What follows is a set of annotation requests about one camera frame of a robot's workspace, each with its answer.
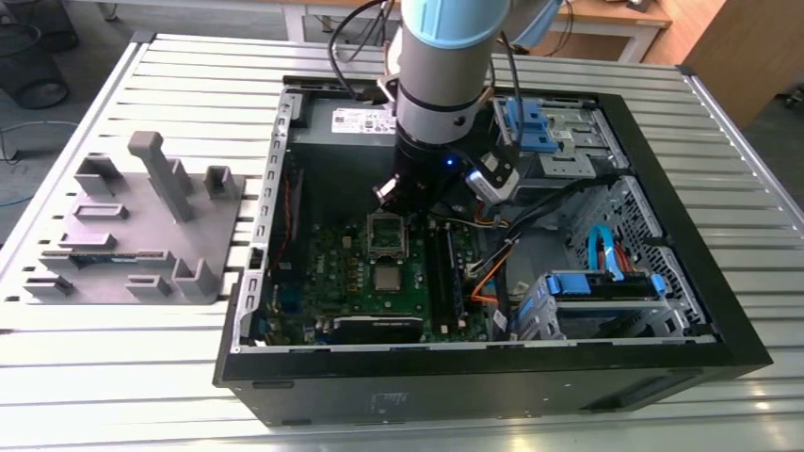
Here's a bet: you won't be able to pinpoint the graphics card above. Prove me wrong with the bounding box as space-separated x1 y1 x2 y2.
330 314 424 345

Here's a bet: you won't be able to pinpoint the hard disk in blue carrier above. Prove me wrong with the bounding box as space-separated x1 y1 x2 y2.
545 272 666 302

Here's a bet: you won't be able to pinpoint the black camera cable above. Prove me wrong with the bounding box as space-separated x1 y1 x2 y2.
497 28 528 153
326 0 402 103

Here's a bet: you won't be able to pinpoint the grey wrist box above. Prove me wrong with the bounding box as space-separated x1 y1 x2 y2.
374 74 402 108

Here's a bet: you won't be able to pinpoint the grey parts rack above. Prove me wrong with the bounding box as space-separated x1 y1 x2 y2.
21 130 249 307

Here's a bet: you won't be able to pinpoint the wooden cabinet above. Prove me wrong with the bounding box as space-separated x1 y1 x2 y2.
681 0 804 131

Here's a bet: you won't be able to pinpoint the grey power supply unit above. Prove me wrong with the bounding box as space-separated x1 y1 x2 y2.
285 98 420 213

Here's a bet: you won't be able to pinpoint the green Dell motherboard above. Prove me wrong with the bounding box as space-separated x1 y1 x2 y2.
253 218 497 347

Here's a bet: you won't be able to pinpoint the large blue drive bracket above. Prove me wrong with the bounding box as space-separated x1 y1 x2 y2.
501 101 564 154

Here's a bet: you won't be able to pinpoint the CPU socket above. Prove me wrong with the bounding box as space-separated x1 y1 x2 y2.
366 262 410 297

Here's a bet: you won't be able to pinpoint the black cable bundle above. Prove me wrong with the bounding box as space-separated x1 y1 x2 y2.
466 173 620 279

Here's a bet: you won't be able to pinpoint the black and white wire bundle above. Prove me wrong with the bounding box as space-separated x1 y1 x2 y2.
432 204 510 232

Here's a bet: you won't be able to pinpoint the wooden desk white frame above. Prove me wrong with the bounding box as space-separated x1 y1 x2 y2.
281 0 673 65

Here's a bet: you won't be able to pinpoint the blue SATA cable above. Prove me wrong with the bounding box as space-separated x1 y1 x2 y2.
586 225 629 283

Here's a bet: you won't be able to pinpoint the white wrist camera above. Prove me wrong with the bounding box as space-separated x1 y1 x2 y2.
462 151 521 204

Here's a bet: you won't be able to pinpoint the grey disk bay cage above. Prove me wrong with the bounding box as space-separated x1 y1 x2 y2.
510 270 717 341

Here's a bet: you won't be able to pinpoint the silver CPU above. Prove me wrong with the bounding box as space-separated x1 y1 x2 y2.
373 266 404 290

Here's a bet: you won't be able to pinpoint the blue RAM stick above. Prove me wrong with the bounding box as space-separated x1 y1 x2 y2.
40 249 168 268

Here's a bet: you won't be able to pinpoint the black PC case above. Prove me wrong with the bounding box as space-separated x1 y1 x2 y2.
210 74 773 428

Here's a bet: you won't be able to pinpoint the metal socket cover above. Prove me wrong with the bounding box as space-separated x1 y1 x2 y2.
365 210 413 263

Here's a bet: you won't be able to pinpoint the black waste bin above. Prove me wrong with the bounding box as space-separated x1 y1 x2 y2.
0 23 70 110

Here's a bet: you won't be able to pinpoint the orange wires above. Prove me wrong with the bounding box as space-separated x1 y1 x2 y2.
468 263 504 305

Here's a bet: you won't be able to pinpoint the grey drive cage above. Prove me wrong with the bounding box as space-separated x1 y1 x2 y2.
486 98 629 206

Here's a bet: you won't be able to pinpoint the red SATA cable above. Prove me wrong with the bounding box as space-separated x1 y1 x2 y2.
612 242 636 279

